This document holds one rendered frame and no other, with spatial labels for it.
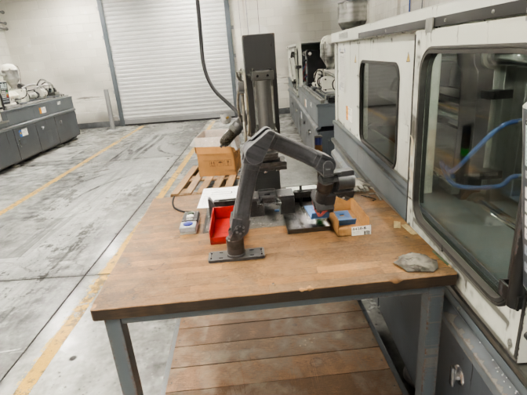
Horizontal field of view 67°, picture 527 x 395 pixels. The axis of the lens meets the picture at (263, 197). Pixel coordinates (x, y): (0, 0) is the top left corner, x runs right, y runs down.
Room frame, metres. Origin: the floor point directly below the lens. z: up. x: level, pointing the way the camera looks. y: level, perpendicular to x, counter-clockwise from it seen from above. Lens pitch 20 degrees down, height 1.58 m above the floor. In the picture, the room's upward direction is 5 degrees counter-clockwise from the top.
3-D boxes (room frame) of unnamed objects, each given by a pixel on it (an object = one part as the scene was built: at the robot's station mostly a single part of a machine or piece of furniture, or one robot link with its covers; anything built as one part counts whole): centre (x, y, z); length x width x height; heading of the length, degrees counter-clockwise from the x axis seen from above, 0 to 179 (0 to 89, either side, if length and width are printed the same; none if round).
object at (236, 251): (1.28, 0.11, 0.94); 0.20 x 0.07 x 0.08; 92
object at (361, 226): (1.49, -0.33, 0.93); 0.25 x 0.13 x 0.08; 2
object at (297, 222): (1.51, -0.17, 0.91); 0.17 x 0.16 x 0.02; 92
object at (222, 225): (1.51, 0.16, 0.93); 0.25 x 0.12 x 0.06; 2
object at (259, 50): (1.81, -0.03, 1.44); 0.17 x 0.13 x 0.42; 2
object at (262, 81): (1.68, -0.03, 1.37); 0.11 x 0.09 x 0.30; 92
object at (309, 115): (7.39, -1.24, 0.49); 5.51 x 1.02 x 0.97; 179
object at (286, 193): (1.68, -0.03, 0.98); 0.20 x 0.10 x 0.01; 92
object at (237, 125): (1.96, 0.10, 1.25); 0.19 x 0.07 x 0.19; 92
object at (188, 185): (4.88, 0.52, 0.07); 1.20 x 1.00 x 0.14; 176
